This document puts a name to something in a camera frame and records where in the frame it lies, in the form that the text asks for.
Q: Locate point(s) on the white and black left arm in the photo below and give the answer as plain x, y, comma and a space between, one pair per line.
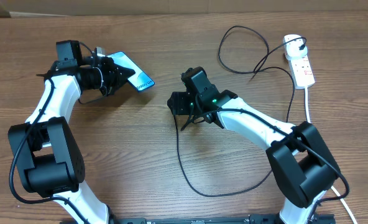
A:
47, 165

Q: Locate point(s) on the white charger plug adapter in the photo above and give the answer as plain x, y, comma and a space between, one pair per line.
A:
295, 46

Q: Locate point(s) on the white power strip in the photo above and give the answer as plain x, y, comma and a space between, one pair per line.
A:
301, 72

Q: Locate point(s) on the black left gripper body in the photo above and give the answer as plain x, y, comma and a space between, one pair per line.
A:
107, 70

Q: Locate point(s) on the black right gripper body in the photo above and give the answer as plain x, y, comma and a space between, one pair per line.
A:
187, 105

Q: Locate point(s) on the black smartphone with blue screen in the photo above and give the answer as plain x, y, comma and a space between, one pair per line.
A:
139, 80

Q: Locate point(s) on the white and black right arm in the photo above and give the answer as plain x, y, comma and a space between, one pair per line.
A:
301, 162

